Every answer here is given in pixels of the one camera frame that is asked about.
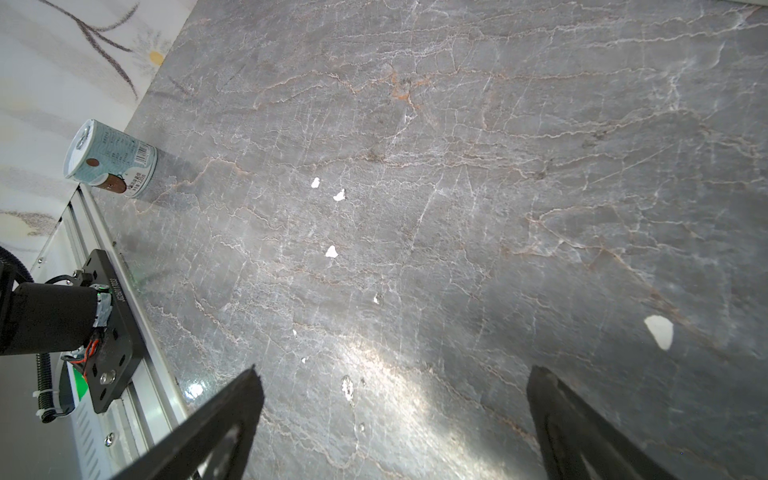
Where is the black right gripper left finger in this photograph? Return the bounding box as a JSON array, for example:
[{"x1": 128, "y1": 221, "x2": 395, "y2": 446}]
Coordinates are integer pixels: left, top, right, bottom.
[{"x1": 115, "y1": 367, "x2": 265, "y2": 479}]

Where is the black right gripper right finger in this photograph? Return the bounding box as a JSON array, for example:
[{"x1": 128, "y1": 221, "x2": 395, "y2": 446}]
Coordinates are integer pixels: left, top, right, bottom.
[{"x1": 526, "y1": 365, "x2": 673, "y2": 479}]

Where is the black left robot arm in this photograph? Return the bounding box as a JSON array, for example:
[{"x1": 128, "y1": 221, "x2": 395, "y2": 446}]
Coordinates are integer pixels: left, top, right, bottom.
[{"x1": 1, "y1": 249, "x2": 113, "y2": 424}]

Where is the white can near left base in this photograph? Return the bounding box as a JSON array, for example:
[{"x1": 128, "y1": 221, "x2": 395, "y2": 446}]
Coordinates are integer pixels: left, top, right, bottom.
[{"x1": 63, "y1": 119, "x2": 158, "y2": 198}]

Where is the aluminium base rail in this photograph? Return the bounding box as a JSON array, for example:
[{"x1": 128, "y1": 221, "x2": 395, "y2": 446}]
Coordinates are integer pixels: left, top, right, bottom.
[{"x1": 30, "y1": 187, "x2": 187, "y2": 479}]

